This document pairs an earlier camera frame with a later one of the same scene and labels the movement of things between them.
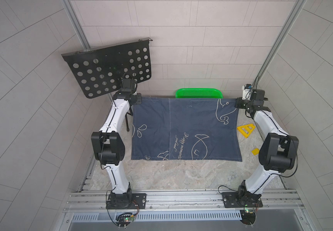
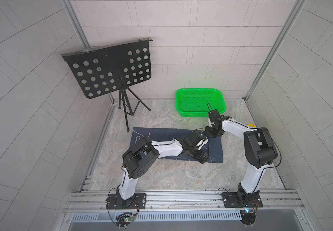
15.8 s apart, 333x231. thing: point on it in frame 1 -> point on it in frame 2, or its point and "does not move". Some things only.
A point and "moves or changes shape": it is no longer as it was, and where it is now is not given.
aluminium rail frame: x=289 y=198 does not move
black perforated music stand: x=102 y=70 does not move
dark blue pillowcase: x=185 y=128 moves or changes shape
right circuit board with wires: x=248 y=216 does not move
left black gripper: x=137 y=101 -> x=202 y=159
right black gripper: x=239 y=102 -> x=209 y=134
